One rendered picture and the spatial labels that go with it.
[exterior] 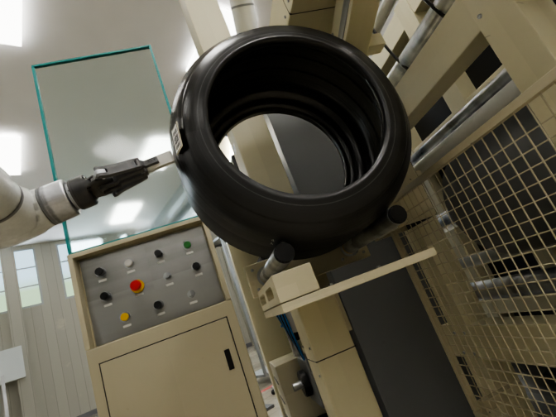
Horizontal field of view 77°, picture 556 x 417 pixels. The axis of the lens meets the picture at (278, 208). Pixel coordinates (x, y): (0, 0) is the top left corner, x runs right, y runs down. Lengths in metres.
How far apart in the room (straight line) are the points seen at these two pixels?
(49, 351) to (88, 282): 9.71
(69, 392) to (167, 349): 9.84
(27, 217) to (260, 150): 0.71
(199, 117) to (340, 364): 0.79
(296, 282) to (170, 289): 0.86
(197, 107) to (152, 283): 0.89
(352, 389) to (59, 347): 10.46
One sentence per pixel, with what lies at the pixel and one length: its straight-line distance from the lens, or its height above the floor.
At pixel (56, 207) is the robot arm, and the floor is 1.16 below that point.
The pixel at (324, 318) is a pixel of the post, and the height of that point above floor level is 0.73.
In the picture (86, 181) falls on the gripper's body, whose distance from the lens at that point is 0.88.
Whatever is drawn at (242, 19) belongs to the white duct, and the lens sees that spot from 2.02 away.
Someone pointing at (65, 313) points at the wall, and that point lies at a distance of 11.43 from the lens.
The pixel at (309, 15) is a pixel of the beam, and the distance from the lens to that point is 1.31.
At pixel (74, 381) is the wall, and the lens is 11.26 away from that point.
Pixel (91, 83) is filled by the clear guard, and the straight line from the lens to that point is 1.95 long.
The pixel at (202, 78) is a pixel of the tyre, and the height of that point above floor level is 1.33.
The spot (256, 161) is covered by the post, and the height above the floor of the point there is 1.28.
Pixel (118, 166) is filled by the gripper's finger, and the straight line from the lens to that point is 0.86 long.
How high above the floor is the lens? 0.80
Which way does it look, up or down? 15 degrees up
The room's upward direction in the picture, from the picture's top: 21 degrees counter-clockwise
